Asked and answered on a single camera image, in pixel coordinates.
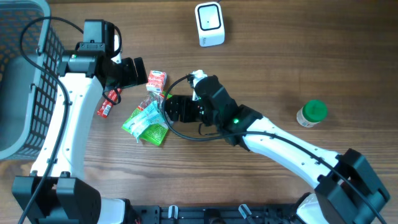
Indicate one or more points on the red tissue pack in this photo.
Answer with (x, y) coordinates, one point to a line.
(156, 81)

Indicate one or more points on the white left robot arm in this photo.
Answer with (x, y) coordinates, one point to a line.
(54, 191)

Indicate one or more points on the white barcode scanner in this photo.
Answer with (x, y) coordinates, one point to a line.
(210, 24)

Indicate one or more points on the green candy bag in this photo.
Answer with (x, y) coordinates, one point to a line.
(154, 133)

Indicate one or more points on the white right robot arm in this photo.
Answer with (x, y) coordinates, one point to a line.
(346, 187)

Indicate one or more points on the red snack bar wrapper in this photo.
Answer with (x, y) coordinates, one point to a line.
(111, 99)

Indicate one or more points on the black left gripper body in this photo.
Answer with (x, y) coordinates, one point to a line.
(125, 74)

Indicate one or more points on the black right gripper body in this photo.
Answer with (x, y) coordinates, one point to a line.
(193, 111)

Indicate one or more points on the mint green wipes pack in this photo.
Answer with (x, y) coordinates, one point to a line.
(149, 116)

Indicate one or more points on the green lid jar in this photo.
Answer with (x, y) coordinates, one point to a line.
(313, 112)

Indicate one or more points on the grey mesh shopping basket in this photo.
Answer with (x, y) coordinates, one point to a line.
(28, 94)

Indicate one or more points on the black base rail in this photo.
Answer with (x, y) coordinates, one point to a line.
(265, 214)

